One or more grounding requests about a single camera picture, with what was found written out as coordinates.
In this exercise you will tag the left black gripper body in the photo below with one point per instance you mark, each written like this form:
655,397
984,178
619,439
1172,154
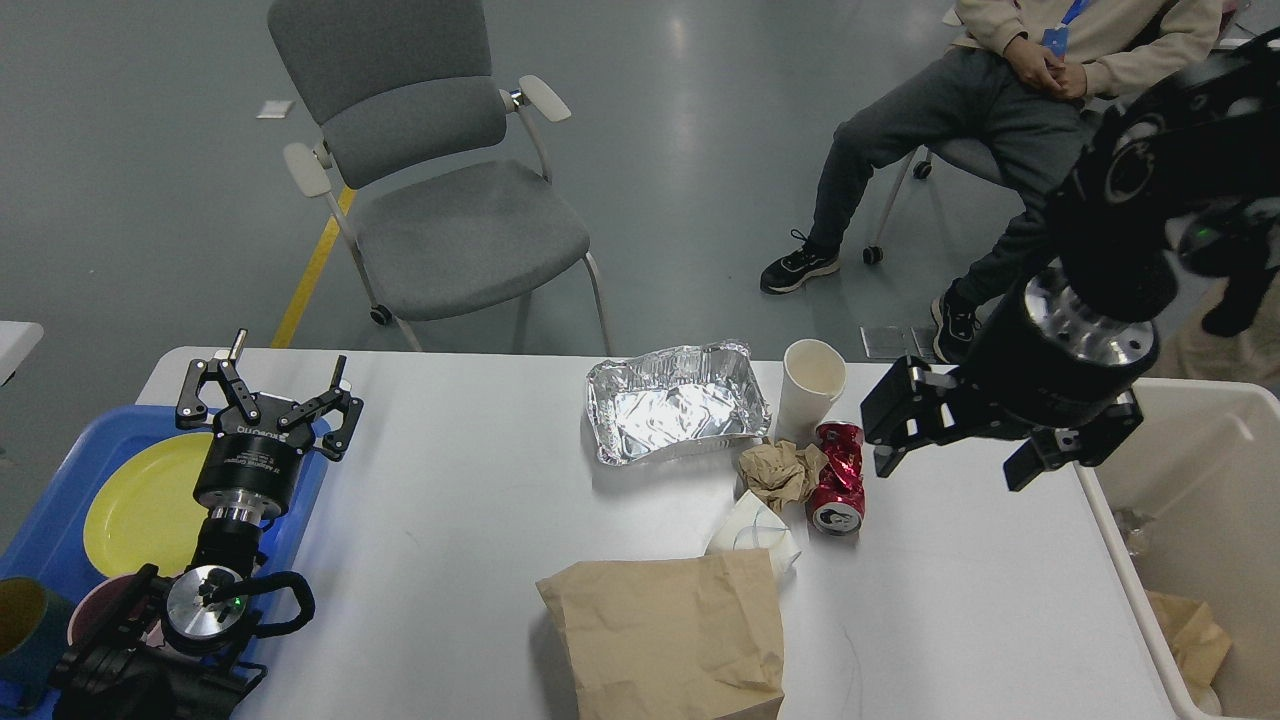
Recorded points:
261,460

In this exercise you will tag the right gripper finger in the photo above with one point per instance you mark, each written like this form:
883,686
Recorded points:
1043,450
903,412

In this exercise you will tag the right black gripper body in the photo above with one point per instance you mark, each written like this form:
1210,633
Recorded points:
1043,360

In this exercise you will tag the yellow plate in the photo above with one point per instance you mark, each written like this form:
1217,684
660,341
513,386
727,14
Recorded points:
147,512

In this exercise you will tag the pink mug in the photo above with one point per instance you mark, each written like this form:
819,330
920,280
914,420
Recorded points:
97,603

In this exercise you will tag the brown paper bag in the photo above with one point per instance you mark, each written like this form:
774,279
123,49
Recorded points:
672,639
1198,644

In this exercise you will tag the dark teal mug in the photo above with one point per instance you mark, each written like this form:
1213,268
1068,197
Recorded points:
34,623

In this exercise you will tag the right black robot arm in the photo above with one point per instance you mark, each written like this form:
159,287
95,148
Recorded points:
1189,169

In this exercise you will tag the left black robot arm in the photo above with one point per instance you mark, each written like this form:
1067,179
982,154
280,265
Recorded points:
172,647

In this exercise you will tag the crushed red soda can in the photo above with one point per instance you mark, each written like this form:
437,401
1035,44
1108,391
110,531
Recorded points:
837,504

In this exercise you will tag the crumpled brown paper ball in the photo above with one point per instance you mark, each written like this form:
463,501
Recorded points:
781,473

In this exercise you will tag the beige plastic bin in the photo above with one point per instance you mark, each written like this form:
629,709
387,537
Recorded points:
1189,505

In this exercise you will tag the tan cloth at right edge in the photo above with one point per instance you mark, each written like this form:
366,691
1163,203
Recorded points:
1251,356

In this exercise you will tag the white side table corner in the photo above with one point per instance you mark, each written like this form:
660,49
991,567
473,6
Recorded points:
18,340

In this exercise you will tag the blue plastic tray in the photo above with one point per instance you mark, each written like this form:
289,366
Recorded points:
49,547

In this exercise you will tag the aluminium foil tray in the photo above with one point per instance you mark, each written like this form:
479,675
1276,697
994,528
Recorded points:
675,402

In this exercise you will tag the white chair under person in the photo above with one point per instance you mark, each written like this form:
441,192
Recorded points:
950,155

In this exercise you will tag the seated person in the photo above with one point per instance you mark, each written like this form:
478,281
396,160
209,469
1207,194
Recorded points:
819,248

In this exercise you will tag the grey office chair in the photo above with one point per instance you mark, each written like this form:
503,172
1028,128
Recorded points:
391,85

